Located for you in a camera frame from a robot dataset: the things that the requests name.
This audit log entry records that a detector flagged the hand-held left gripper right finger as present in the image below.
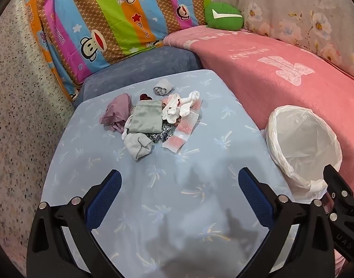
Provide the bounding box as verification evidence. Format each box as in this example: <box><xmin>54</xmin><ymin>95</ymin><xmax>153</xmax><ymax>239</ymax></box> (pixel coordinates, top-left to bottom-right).
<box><xmin>238</xmin><ymin>167</ymin><xmax>337</xmax><ymax>278</ymax></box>

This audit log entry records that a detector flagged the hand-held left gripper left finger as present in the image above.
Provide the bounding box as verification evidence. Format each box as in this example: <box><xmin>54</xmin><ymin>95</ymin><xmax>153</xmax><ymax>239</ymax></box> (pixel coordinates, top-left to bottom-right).
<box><xmin>26</xmin><ymin>169</ymin><xmax>124</xmax><ymax>278</ymax></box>

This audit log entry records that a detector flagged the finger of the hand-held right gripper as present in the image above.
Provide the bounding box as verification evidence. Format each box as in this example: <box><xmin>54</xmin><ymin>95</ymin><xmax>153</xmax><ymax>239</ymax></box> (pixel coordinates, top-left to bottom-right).
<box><xmin>323</xmin><ymin>164</ymin><xmax>354</xmax><ymax>264</ymax></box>

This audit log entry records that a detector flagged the bin with white plastic liner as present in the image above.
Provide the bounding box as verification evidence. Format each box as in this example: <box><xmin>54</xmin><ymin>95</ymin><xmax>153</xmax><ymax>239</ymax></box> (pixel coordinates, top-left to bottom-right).
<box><xmin>265</xmin><ymin>105</ymin><xmax>343</xmax><ymax>202</ymax></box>

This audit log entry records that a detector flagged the leopard print cloth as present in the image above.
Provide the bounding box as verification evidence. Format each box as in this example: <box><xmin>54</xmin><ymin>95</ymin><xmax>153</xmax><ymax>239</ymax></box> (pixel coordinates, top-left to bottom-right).
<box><xmin>148</xmin><ymin>123</ymin><xmax>174</xmax><ymax>144</ymax></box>

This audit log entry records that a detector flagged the white grey folded cloth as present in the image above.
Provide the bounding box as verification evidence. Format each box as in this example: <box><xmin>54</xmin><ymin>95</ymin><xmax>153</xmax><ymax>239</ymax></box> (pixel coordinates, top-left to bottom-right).
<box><xmin>121</xmin><ymin>122</ymin><xmax>153</xmax><ymax>160</ymax></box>

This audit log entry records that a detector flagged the light blue palm print tablecloth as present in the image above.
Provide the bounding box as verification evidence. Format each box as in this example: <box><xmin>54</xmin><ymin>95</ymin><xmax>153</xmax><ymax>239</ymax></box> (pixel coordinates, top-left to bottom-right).
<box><xmin>39</xmin><ymin>69</ymin><xmax>299</xmax><ymax>278</ymax></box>

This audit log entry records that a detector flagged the grey-green fabric pouch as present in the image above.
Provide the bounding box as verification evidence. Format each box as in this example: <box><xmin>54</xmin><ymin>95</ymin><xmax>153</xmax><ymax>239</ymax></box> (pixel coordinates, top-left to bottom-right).
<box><xmin>128</xmin><ymin>100</ymin><xmax>164</xmax><ymax>134</ymax></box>

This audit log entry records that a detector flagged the mauve crumpled cloth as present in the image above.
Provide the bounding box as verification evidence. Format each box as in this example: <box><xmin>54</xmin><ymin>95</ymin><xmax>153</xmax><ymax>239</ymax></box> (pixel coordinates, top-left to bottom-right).
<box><xmin>100</xmin><ymin>93</ymin><xmax>133</xmax><ymax>132</ymax></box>

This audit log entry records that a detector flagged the pink patterned sock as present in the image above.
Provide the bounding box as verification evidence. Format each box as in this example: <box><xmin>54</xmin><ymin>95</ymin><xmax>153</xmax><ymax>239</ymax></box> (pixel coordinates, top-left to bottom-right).
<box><xmin>161</xmin><ymin>98</ymin><xmax>203</xmax><ymax>153</ymax></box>

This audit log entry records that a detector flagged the white crumpled sock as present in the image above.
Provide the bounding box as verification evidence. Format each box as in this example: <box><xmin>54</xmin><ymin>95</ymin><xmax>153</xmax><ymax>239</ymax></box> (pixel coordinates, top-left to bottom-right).
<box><xmin>162</xmin><ymin>91</ymin><xmax>201</xmax><ymax>123</ymax></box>

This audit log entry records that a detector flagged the pale pink sock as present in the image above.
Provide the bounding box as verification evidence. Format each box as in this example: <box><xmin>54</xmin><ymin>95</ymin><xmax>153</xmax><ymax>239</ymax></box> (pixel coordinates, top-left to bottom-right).
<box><xmin>162</xmin><ymin>94</ymin><xmax>180</xmax><ymax>106</ymax></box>

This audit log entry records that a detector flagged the grey rolled sock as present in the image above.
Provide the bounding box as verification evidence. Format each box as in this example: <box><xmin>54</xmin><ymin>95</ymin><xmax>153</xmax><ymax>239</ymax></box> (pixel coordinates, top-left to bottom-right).
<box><xmin>153</xmin><ymin>78</ymin><xmax>174</xmax><ymax>95</ymax></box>

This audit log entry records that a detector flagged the pink bow print blanket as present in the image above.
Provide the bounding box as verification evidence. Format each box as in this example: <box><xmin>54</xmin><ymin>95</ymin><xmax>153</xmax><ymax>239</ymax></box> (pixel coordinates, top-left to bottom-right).
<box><xmin>162</xmin><ymin>25</ymin><xmax>354</xmax><ymax>186</ymax></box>

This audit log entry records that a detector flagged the blue-grey sofa cushion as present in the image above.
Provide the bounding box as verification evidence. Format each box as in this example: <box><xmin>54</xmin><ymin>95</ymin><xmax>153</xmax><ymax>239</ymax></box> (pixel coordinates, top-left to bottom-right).
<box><xmin>73</xmin><ymin>46</ymin><xmax>203</xmax><ymax>107</ymax></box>

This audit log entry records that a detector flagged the striped monkey print blanket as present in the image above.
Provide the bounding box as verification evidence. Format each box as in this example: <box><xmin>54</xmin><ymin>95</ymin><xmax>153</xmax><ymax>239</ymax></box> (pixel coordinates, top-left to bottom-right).
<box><xmin>19</xmin><ymin>0</ymin><xmax>212</xmax><ymax>102</ymax></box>

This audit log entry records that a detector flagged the green check mark cushion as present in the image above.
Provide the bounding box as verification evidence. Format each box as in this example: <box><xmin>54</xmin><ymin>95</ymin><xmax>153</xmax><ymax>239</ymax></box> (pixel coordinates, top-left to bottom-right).
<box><xmin>204</xmin><ymin>2</ymin><xmax>244</xmax><ymax>31</ymax></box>

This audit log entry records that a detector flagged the grey floral blanket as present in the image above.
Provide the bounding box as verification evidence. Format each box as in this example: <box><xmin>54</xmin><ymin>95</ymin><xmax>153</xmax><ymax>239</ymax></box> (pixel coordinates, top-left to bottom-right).
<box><xmin>207</xmin><ymin>0</ymin><xmax>354</xmax><ymax>79</ymax></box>

